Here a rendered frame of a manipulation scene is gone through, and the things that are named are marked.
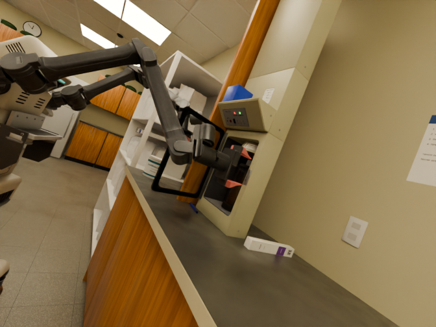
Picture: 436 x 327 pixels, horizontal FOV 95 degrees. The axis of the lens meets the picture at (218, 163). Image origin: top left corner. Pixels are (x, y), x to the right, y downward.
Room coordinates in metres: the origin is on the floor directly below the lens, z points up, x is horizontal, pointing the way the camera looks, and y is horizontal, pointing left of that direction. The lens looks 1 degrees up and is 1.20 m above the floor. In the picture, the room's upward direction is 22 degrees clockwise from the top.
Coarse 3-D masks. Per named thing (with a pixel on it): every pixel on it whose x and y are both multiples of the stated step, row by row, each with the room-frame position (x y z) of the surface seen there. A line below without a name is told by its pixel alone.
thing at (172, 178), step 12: (192, 120) 0.91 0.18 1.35; (192, 132) 0.93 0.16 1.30; (216, 132) 1.04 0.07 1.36; (216, 144) 1.07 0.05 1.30; (168, 168) 0.89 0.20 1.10; (180, 168) 0.94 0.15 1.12; (192, 168) 1.00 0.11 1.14; (204, 168) 1.06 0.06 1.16; (168, 180) 0.91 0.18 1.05; (180, 180) 0.96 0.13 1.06; (192, 180) 1.02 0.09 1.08; (192, 192) 1.05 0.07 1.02
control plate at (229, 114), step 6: (234, 108) 0.94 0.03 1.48; (240, 108) 0.90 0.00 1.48; (228, 114) 1.00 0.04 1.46; (234, 114) 0.96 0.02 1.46; (240, 114) 0.92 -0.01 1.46; (246, 114) 0.88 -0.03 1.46; (228, 120) 1.03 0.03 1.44; (246, 120) 0.90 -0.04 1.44; (240, 126) 0.96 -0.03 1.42; (246, 126) 0.92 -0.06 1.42
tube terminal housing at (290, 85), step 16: (256, 80) 1.04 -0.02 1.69; (272, 80) 0.93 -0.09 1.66; (288, 80) 0.85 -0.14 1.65; (304, 80) 0.89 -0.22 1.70; (256, 96) 0.99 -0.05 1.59; (272, 96) 0.89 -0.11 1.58; (288, 96) 0.86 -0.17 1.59; (288, 112) 0.88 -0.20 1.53; (272, 128) 0.85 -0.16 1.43; (288, 128) 0.90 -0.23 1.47; (272, 144) 0.87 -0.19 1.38; (256, 160) 0.84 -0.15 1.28; (272, 160) 0.89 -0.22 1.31; (256, 176) 0.86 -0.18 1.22; (240, 192) 0.86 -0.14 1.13; (256, 192) 0.88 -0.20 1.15; (208, 208) 1.01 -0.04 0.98; (240, 208) 0.85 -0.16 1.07; (256, 208) 0.90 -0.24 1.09; (224, 224) 0.87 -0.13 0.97; (240, 224) 0.87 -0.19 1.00
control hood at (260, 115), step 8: (224, 104) 0.99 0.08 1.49; (232, 104) 0.94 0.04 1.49; (240, 104) 0.89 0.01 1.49; (248, 104) 0.84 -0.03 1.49; (256, 104) 0.80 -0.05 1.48; (264, 104) 0.80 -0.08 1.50; (248, 112) 0.86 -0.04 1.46; (256, 112) 0.82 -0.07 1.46; (264, 112) 0.81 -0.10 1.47; (272, 112) 0.83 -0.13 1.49; (224, 120) 1.06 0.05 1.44; (248, 120) 0.89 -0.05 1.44; (256, 120) 0.84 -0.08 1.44; (264, 120) 0.82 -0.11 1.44; (272, 120) 0.84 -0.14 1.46; (232, 128) 1.06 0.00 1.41; (240, 128) 0.99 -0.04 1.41; (248, 128) 0.92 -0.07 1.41; (256, 128) 0.87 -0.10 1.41; (264, 128) 0.83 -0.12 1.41
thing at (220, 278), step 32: (160, 224) 0.68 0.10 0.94; (192, 224) 0.81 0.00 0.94; (192, 256) 0.55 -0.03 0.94; (224, 256) 0.64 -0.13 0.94; (256, 256) 0.75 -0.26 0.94; (192, 288) 0.43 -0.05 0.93; (224, 288) 0.47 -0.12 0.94; (256, 288) 0.53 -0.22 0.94; (288, 288) 0.60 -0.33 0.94; (320, 288) 0.69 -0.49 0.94; (224, 320) 0.37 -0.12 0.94; (256, 320) 0.41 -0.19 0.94; (288, 320) 0.45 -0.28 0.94; (320, 320) 0.50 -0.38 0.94; (352, 320) 0.57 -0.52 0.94; (384, 320) 0.65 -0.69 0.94
